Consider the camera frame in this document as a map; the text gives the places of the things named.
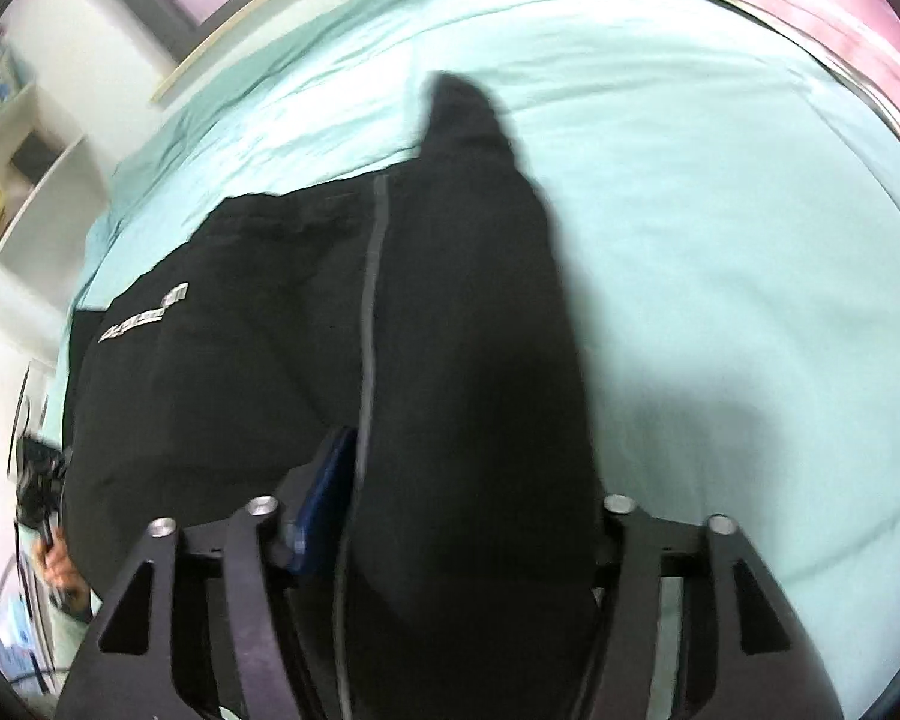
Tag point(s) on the black hooded jacket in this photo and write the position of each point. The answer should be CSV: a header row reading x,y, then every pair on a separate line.
x,y
450,390

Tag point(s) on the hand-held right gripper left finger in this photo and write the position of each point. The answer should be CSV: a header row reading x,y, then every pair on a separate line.
x,y
328,495

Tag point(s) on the white shelf unit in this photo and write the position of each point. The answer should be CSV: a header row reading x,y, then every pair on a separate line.
x,y
37,165

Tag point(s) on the person's left forearm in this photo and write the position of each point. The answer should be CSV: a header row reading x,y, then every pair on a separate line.
x,y
67,652

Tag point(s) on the person's left hand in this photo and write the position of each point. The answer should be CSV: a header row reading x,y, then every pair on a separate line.
x,y
64,570

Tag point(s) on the mint green bedspread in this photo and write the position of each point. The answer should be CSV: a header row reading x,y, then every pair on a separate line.
x,y
682,240

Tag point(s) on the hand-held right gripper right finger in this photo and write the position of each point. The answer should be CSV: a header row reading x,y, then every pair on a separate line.
x,y
616,536

